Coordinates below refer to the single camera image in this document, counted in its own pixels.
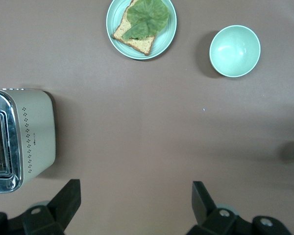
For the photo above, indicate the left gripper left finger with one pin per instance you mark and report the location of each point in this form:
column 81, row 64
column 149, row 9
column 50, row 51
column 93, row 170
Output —
column 63, row 203

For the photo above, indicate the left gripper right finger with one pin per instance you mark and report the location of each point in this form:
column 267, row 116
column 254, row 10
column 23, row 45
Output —
column 210, row 213

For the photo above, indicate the beige and chrome toaster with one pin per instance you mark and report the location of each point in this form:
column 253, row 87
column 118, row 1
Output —
column 36, row 137

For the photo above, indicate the brown table mat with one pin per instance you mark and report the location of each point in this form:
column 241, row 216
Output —
column 137, row 122

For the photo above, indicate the pale green bowl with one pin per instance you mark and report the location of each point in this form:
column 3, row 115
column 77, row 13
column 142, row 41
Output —
column 235, row 51

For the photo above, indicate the bread slice under lettuce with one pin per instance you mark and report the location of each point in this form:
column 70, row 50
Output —
column 139, row 44

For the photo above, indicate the pale green plate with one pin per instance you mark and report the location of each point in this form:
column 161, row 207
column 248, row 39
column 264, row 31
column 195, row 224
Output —
column 166, row 36

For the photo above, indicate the green lettuce leaf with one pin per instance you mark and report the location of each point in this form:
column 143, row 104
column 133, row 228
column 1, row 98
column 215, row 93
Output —
column 147, row 17

